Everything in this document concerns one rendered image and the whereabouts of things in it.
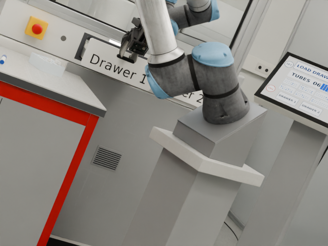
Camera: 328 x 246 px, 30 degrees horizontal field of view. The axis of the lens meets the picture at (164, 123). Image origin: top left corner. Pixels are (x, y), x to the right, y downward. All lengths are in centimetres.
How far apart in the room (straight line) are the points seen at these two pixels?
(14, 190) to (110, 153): 72
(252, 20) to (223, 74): 88
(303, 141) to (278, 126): 174
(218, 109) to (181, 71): 17
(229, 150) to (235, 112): 12
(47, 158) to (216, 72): 59
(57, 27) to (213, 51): 83
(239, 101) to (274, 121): 265
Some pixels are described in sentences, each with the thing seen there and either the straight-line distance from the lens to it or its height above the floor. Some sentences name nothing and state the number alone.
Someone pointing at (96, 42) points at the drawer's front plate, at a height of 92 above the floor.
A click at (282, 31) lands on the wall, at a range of 629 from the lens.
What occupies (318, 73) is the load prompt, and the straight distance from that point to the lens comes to 281.
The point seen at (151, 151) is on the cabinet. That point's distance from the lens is 265.
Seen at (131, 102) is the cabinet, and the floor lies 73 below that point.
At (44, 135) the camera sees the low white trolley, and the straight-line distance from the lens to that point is 194.
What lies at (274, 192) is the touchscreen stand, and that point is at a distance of 277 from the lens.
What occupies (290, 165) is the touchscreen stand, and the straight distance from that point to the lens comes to 275.
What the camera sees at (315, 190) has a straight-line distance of 387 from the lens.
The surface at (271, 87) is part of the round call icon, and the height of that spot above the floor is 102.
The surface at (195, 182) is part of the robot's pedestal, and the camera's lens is 187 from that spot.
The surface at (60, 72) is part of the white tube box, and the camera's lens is 222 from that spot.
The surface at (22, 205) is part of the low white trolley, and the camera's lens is 201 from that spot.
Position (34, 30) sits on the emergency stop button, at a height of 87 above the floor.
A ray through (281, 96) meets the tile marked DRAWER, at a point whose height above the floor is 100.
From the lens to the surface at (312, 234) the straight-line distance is 378.
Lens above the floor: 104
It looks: 8 degrees down
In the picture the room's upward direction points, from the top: 23 degrees clockwise
